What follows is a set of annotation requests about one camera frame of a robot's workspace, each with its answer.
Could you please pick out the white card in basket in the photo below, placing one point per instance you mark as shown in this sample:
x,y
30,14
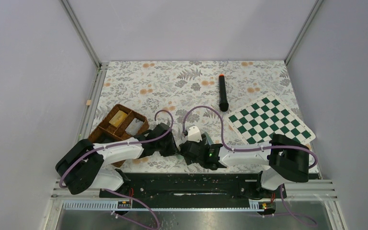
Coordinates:
x,y
133,128

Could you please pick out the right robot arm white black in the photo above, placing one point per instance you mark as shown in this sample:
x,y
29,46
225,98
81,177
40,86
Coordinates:
x,y
284,160

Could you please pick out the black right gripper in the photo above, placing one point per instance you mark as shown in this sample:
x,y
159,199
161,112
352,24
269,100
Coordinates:
x,y
204,142

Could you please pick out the yellow block in basket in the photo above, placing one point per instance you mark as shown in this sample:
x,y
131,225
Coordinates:
x,y
118,118

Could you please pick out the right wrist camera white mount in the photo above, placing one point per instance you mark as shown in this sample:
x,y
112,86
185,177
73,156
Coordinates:
x,y
193,134

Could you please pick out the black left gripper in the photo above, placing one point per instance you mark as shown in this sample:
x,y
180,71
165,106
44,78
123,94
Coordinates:
x,y
173,150

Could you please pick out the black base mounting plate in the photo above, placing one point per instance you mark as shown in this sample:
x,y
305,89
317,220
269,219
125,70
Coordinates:
x,y
213,187

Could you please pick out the brown wicker basket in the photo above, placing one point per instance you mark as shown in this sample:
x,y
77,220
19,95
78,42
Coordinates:
x,y
106,132

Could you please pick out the black microphone orange tip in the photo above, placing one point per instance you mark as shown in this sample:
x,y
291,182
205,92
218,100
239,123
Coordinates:
x,y
223,102

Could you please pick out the green white chessboard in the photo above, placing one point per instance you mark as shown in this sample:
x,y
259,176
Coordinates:
x,y
259,120

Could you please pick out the floral patterned table mat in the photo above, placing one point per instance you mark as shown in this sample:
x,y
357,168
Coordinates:
x,y
189,91

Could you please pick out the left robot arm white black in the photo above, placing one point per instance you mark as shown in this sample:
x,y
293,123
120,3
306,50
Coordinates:
x,y
84,165

